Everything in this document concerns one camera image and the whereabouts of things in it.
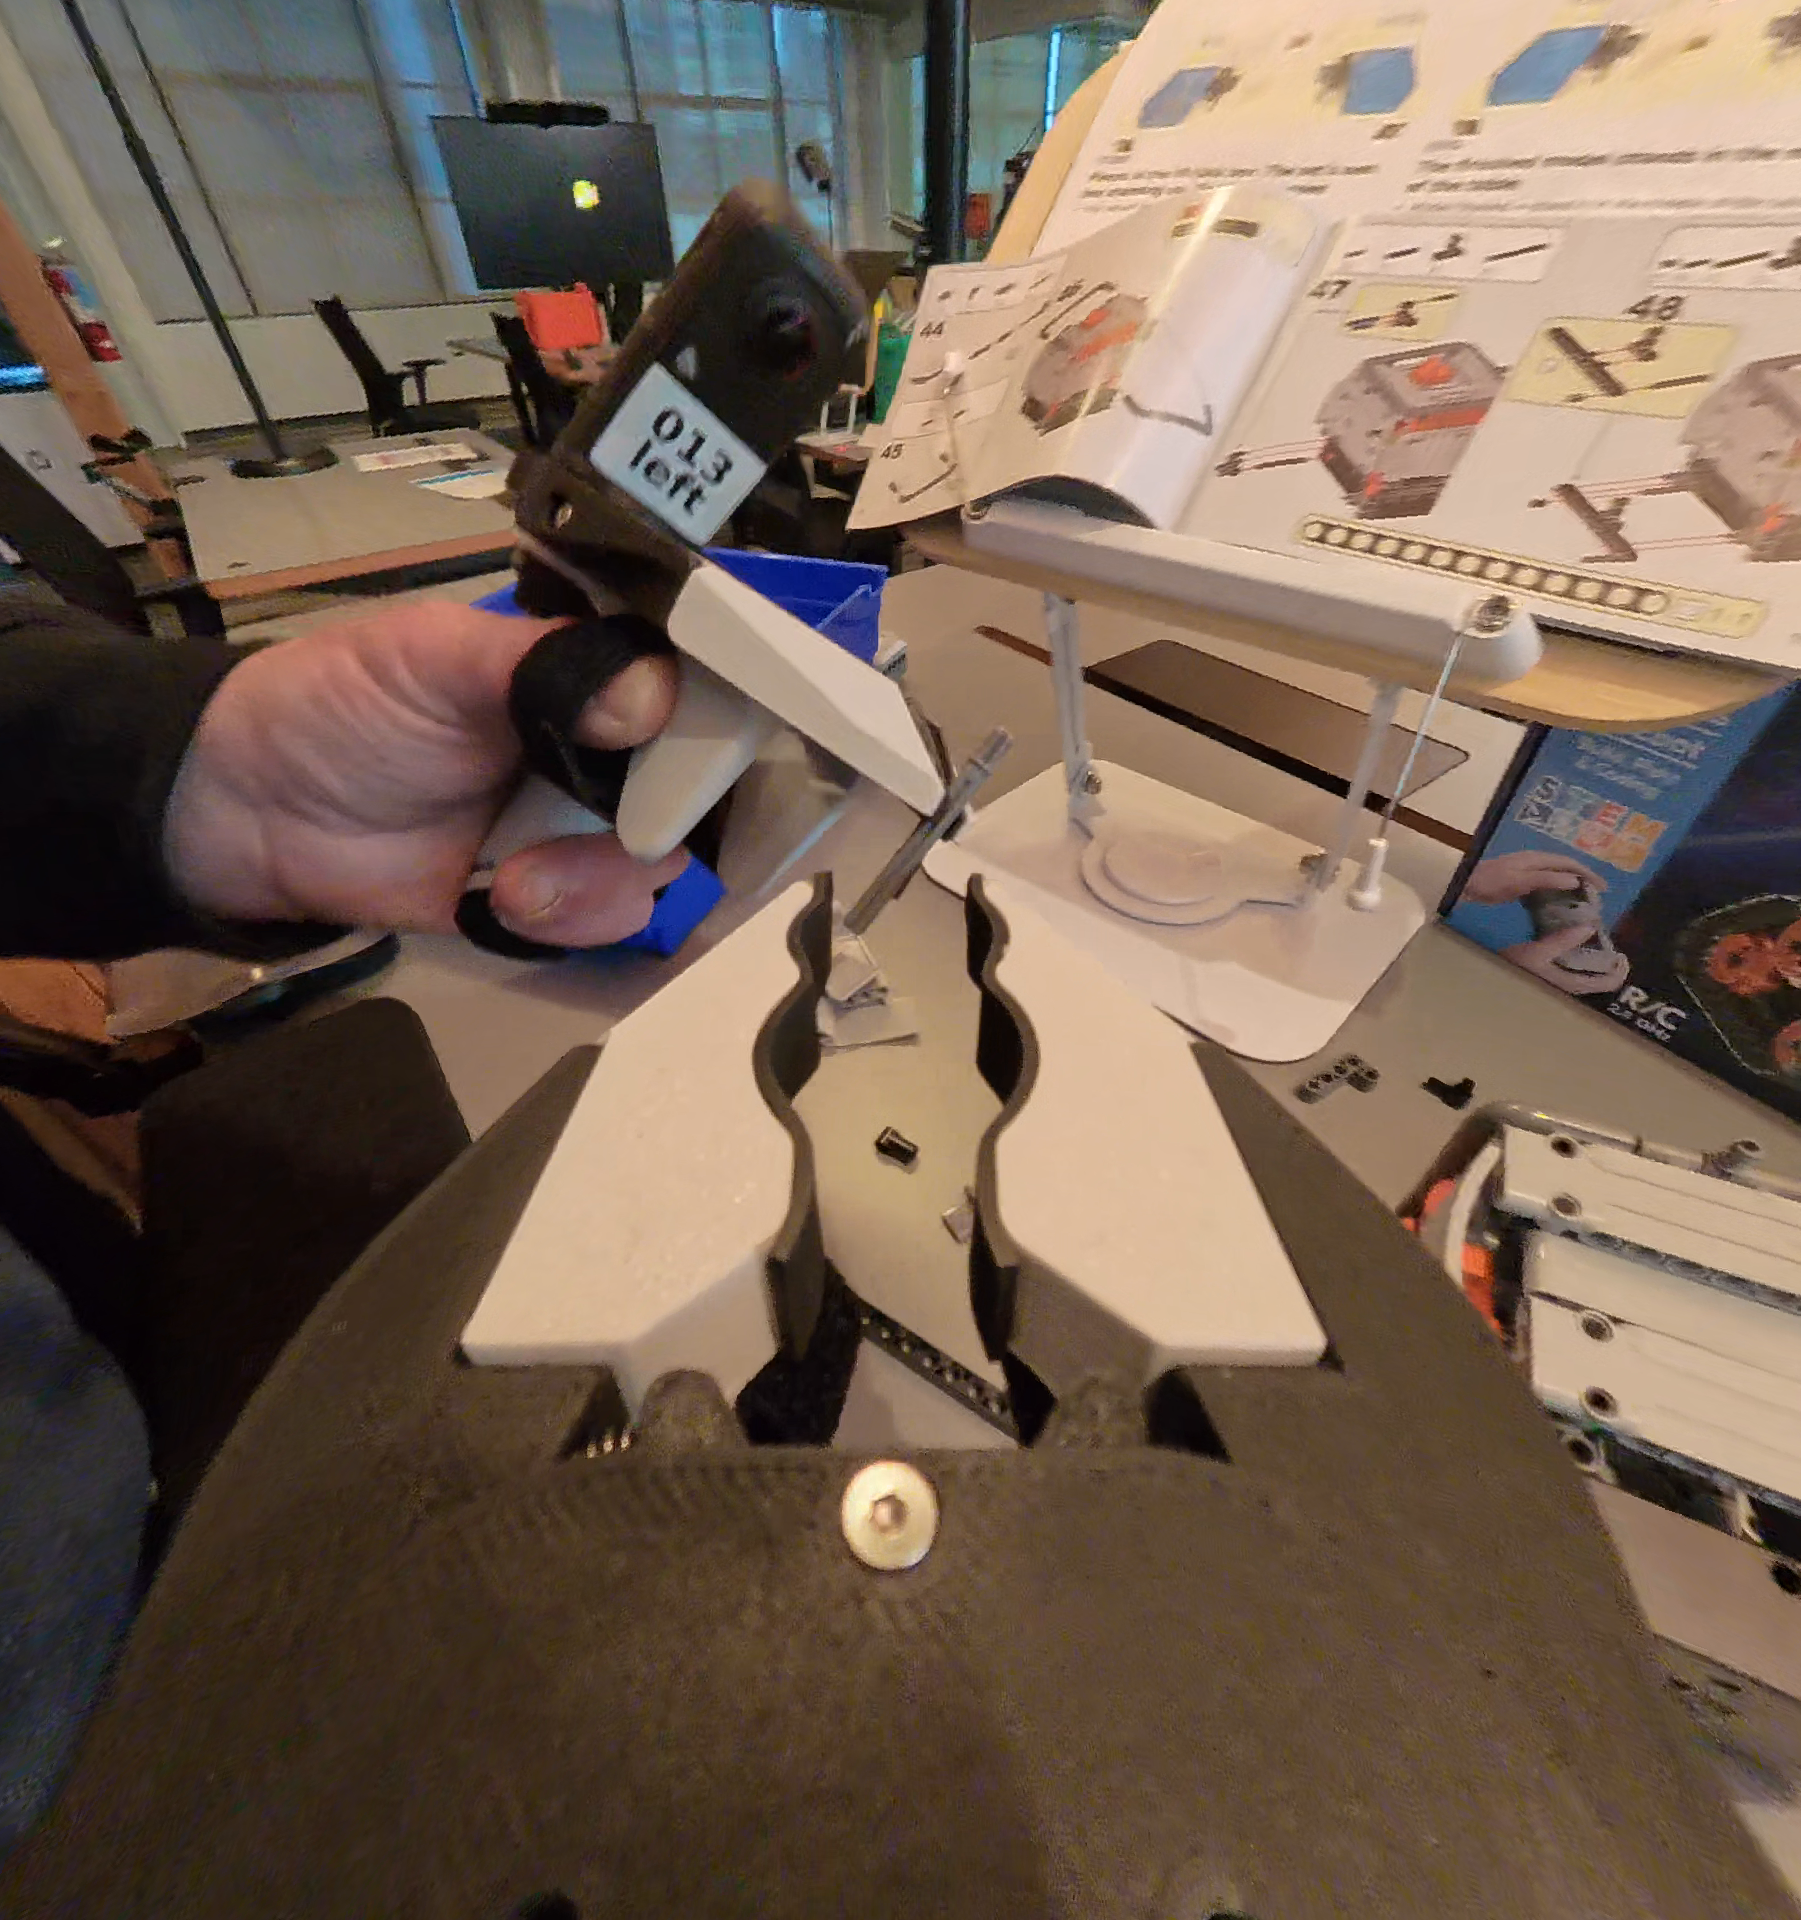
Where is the person's left forearm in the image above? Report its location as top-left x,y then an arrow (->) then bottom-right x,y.
0,588 -> 394,971

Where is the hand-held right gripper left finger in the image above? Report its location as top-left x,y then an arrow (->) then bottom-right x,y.
457,876 -> 838,1395

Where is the toy kit cardboard box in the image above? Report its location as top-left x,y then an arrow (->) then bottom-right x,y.
1439,629 -> 1801,1158

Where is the black monitor screen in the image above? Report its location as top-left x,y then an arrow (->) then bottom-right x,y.
429,113 -> 678,299

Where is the wooden post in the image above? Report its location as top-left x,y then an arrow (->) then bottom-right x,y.
0,92 -> 198,604

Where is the black floor stand pole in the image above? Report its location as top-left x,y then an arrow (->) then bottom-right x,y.
60,0 -> 339,481

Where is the black office chair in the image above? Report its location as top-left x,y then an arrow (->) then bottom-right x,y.
311,294 -> 452,440
487,308 -> 578,454

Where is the grey work table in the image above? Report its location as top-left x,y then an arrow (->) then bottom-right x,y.
171,426 -> 533,604

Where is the blue plastic bin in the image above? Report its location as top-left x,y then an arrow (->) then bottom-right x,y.
472,549 -> 893,963

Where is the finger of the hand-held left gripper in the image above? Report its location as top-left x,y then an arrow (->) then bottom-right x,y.
668,563 -> 951,823

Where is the instruction booklet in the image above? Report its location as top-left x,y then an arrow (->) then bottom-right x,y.
843,0 -> 1801,680

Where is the person's left hand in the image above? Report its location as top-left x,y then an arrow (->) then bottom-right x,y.
163,601 -> 695,963

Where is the thin grey axle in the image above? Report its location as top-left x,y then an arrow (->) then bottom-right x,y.
842,726 -> 1014,940

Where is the white book stand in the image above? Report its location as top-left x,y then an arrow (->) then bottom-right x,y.
900,52 -> 1801,1062

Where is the black studded armrest pad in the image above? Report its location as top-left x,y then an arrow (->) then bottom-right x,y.
135,999 -> 475,1517

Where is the grey building block model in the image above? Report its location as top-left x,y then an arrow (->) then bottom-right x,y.
1398,1098 -> 1801,1615

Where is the black pillar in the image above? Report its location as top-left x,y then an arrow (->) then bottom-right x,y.
921,0 -> 977,269

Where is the silver metal plate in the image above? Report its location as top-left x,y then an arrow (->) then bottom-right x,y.
102,928 -> 404,1041

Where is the black beam with holes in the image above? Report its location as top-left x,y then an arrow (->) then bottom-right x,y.
852,1303 -> 1021,1434

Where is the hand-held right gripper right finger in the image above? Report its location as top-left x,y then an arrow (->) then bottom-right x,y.
965,876 -> 1331,1404

